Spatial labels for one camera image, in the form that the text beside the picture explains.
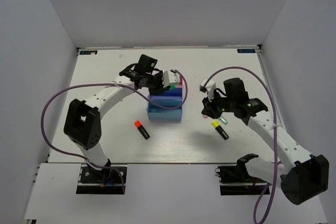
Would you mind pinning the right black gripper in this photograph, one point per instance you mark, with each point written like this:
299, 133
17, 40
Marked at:
209, 108

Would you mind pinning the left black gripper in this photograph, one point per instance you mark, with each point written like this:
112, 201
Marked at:
159, 74

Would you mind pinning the yellow cap black highlighter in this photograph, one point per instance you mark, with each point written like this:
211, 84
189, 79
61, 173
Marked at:
220, 130

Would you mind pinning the orange cap black highlighter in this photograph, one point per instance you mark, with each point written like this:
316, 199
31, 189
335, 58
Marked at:
141, 129

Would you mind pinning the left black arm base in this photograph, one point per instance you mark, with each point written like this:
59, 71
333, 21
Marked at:
103, 182

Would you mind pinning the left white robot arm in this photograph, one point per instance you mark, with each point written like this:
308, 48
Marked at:
83, 120

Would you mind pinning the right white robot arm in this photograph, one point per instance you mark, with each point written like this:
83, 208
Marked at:
300, 175

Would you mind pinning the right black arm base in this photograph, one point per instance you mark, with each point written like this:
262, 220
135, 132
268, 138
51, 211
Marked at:
234, 180

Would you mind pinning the dark blue container bin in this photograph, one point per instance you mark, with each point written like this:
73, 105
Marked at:
173, 94

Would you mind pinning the pink container bin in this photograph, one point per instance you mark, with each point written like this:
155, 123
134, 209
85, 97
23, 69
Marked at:
180, 85

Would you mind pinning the light blue container bin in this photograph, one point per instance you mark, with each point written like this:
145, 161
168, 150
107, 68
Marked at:
163, 112

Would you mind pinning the right blue corner label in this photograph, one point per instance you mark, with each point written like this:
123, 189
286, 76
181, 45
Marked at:
246, 51

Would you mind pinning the blue corner label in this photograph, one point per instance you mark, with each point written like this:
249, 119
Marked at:
246, 51
88, 52

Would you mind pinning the left blue corner label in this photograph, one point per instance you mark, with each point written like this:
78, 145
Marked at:
88, 52

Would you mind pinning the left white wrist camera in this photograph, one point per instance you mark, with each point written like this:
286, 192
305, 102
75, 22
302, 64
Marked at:
170, 78

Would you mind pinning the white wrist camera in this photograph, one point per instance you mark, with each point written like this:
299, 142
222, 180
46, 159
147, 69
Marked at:
208, 87
170, 78

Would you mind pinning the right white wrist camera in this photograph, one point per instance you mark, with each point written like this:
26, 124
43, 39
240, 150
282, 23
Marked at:
208, 87

